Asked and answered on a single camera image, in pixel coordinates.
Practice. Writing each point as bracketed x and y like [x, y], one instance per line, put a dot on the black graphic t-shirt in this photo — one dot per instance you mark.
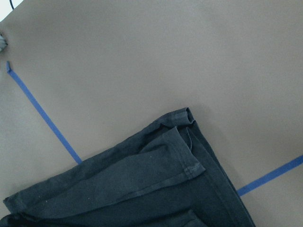
[166, 175]

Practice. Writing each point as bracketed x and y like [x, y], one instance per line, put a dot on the blue tape line crosswise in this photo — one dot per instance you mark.
[271, 176]

